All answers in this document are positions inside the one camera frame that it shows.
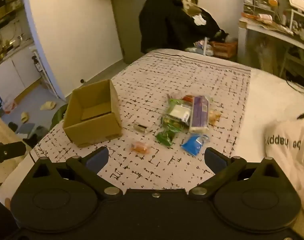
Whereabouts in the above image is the grey door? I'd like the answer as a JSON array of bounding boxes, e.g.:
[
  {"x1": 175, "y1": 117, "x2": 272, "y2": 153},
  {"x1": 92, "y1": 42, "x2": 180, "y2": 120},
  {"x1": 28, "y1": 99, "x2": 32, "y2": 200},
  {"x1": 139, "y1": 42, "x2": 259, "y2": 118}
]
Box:
[{"x1": 111, "y1": 0, "x2": 162, "y2": 64}]

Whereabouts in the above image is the brown cardboard box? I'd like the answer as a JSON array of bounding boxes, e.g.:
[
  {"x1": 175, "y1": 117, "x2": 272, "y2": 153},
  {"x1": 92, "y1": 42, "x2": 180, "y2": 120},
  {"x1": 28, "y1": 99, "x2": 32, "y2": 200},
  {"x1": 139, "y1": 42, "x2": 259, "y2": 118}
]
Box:
[{"x1": 63, "y1": 79, "x2": 123, "y2": 148}]

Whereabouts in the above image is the orange plastic basket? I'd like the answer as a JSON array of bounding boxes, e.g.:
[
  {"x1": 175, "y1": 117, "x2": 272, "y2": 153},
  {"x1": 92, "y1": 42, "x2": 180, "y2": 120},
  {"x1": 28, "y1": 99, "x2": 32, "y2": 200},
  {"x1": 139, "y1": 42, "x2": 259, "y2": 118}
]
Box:
[{"x1": 212, "y1": 41, "x2": 238, "y2": 59}]

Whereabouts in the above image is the bread loaf package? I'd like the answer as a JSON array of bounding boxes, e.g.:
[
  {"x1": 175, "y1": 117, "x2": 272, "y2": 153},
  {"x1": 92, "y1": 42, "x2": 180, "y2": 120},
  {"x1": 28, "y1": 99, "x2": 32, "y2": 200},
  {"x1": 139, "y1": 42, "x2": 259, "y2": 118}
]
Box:
[{"x1": 189, "y1": 95, "x2": 210, "y2": 133}]

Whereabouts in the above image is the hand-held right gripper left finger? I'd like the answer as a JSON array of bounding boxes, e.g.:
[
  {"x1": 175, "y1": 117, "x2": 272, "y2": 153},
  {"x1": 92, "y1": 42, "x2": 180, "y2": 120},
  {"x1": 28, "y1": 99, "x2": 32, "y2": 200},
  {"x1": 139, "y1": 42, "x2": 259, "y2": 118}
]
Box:
[{"x1": 29, "y1": 146, "x2": 124, "y2": 197}]

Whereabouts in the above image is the yellow green snack packet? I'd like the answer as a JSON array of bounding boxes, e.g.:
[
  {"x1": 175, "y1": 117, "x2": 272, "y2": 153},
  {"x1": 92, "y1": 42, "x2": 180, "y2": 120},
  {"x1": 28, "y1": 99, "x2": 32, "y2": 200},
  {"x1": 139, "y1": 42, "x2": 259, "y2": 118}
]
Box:
[{"x1": 161, "y1": 116, "x2": 188, "y2": 131}]

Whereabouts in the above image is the white black printed blanket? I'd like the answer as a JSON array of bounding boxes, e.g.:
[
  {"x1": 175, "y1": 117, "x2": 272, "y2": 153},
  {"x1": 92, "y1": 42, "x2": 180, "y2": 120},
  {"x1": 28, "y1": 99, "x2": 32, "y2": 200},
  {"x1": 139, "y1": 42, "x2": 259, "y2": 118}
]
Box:
[{"x1": 0, "y1": 49, "x2": 252, "y2": 198}]

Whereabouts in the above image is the white drawer organiser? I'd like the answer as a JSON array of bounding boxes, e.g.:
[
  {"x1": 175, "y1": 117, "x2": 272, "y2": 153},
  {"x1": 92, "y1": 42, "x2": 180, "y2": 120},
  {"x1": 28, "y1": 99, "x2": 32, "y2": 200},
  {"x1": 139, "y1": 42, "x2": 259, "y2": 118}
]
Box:
[{"x1": 242, "y1": 0, "x2": 276, "y2": 20}]

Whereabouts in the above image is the black coat pile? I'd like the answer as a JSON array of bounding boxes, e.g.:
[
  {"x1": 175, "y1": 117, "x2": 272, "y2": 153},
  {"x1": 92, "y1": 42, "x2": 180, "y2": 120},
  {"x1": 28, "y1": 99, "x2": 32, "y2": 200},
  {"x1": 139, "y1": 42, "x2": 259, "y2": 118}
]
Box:
[{"x1": 139, "y1": 0, "x2": 228, "y2": 54}]

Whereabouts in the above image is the clear plastic bag pile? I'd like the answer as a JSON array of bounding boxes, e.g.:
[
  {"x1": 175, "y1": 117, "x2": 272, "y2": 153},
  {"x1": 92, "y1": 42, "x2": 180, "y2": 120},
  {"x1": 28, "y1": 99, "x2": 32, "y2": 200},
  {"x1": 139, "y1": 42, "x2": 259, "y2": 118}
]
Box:
[{"x1": 192, "y1": 40, "x2": 213, "y2": 55}]

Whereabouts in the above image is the white cloth with lettering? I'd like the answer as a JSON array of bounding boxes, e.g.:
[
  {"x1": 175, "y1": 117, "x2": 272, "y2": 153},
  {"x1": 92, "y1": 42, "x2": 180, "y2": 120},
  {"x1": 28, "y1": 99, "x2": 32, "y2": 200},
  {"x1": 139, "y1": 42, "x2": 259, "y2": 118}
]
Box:
[{"x1": 263, "y1": 112, "x2": 304, "y2": 230}]

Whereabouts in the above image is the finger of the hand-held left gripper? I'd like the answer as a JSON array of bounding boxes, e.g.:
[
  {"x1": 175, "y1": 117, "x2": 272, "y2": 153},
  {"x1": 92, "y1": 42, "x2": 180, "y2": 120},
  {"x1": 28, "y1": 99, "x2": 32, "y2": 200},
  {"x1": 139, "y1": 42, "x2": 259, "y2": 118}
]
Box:
[{"x1": 0, "y1": 141, "x2": 26, "y2": 168}]

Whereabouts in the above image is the clear packet with orange snack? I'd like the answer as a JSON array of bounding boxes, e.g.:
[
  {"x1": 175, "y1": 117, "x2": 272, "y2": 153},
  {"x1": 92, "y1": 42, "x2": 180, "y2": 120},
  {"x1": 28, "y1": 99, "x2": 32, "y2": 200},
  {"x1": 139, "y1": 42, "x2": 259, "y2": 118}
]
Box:
[{"x1": 208, "y1": 110, "x2": 222, "y2": 125}]

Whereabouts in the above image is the clear packet with dark bar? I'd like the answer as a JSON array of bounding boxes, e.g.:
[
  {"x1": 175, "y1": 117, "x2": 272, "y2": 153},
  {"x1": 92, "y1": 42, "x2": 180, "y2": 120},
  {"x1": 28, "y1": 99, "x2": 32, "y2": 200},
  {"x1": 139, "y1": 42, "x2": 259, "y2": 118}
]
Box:
[{"x1": 133, "y1": 123, "x2": 152, "y2": 133}]

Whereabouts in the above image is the small orange snack packet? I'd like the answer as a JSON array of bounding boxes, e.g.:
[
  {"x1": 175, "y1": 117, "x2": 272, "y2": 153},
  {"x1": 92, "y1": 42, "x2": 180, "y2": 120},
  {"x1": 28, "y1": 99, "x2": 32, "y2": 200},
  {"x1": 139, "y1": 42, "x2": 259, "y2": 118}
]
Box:
[{"x1": 131, "y1": 140, "x2": 150, "y2": 153}]

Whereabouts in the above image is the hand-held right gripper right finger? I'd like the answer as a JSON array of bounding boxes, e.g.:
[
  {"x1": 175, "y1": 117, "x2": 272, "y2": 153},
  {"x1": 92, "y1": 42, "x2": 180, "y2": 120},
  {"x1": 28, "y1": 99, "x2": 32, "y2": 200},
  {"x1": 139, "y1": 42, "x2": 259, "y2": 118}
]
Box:
[{"x1": 188, "y1": 147, "x2": 282, "y2": 200}]

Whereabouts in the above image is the white and green snack packet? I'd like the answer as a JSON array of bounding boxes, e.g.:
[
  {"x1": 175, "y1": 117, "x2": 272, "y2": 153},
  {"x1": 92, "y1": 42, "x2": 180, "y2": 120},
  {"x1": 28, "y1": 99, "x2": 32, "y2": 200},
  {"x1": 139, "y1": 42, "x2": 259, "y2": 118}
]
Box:
[{"x1": 167, "y1": 97, "x2": 193, "y2": 123}]

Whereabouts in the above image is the white kitchen cabinet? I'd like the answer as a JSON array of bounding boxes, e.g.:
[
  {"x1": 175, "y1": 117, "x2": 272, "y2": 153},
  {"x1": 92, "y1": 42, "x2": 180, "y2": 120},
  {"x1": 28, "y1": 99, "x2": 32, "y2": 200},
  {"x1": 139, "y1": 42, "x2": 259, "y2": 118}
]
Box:
[{"x1": 0, "y1": 47, "x2": 42, "y2": 105}]

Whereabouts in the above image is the blue snack packet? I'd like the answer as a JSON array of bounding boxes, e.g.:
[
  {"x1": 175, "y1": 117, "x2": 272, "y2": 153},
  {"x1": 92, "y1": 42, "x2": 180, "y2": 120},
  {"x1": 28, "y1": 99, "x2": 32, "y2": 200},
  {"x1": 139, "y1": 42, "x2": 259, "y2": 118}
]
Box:
[{"x1": 180, "y1": 133, "x2": 208, "y2": 157}]

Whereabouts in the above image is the green cartoon mat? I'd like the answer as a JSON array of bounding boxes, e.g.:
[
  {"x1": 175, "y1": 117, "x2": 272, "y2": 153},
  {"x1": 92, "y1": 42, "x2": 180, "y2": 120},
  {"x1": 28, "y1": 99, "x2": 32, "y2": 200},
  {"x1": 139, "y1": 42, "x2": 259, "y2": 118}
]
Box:
[{"x1": 51, "y1": 104, "x2": 69, "y2": 130}]

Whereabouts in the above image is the white desk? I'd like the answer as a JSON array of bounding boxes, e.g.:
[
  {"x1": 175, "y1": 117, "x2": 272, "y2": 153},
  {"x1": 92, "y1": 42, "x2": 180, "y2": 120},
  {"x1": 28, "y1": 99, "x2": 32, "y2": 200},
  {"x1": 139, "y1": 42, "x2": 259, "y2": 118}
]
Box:
[{"x1": 238, "y1": 17, "x2": 304, "y2": 80}]

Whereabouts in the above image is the white plastic bag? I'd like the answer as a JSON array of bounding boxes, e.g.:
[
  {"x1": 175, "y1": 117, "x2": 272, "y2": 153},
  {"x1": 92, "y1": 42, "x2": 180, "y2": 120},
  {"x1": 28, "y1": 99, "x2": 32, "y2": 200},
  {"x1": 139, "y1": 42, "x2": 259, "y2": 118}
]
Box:
[{"x1": 2, "y1": 95, "x2": 16, "y2": 112}]

